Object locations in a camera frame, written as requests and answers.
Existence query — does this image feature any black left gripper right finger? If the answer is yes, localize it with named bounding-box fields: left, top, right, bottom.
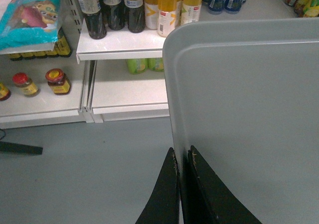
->
left=184, top=145, right=260, bottom=224

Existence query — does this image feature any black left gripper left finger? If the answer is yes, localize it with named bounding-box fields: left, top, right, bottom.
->
left=136, top=147, right=180, bottom=224

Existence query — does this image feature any grey-green serving tray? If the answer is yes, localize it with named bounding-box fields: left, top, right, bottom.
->
left=162, top=17, right=319, bottom=224

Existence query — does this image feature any white bottom shelf board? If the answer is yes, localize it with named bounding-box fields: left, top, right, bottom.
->
left=87, top=60, right=169, bottom=123

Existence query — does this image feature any white shelf board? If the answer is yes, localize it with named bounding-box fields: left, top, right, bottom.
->
left=87, top=60, right=169, bottom=123
left=76, top=0, right=319, bottom=62

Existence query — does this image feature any green drink bottle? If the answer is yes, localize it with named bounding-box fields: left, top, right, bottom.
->
left=126, top=58, right=148, bottom=75

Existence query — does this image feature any red lid sauce jar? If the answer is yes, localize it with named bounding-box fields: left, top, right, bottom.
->
left=45, top=68, right=71, bottom=95

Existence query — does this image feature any white middle shelf board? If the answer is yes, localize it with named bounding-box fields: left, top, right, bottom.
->
left=76, top=0, right=319, bottom=62

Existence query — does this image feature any black table leg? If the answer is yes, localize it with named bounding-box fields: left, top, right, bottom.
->
left=0, top=141, right=43, bottom=155

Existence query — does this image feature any red cap yellow jar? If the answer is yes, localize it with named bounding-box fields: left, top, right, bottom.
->
left=12, top=72, right=40, bottom=98

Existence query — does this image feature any dark tea bottle front left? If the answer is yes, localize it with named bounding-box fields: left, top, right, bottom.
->
left=78, top=0, right=107, bottom=40

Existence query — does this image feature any yellow juice bottle front right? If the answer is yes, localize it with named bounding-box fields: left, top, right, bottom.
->
left=180, top=0, right=202, bottom=25

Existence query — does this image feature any yellow juice bottle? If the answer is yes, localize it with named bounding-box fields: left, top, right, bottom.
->
left=157, top=0, right=177, bottom=37
left=180, top=0, right=202, bottom=25
left=144, top=0, right=159, bottom=30

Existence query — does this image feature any yellow juice bottle front centre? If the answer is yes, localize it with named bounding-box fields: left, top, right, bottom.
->
left=157, top=0, right=177, bottom=37

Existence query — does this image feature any dark tea bottle blue label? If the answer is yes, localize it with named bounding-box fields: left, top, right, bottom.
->
left=124, top=0, right=145, bottom=33

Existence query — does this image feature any yellow juice bottle back left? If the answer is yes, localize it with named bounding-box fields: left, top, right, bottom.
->
left=144, top=0, right=159, bottom=30

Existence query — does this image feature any dark tea bottle middle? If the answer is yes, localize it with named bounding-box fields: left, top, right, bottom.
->
left=103, top=0, right=125, bottom=30

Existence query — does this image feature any yellow lemon tea bottle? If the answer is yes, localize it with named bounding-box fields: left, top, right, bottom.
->
left=303, top=0, right=319, bottom=17

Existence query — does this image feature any blue snack bag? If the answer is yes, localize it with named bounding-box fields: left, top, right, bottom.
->
left=0, top=0, right=61, bottom=50

